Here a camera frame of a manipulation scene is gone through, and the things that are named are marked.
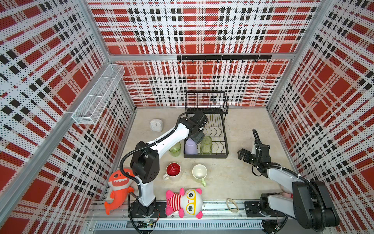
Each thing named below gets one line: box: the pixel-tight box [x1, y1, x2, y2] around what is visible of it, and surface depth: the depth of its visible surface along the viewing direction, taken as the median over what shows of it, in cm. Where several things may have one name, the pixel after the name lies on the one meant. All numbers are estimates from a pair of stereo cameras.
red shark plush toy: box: [104, 168, 136, 216], surface depth 76 cm
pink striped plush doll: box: [165, 187, 204, 219], surface depth 72 cm
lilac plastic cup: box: [184, 137, 198, 156], surface depth 84 cm
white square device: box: [149, 118, 164, 133], surface depth 105 cm
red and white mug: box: [162, 161, 182, 181], surface depth 83 cm
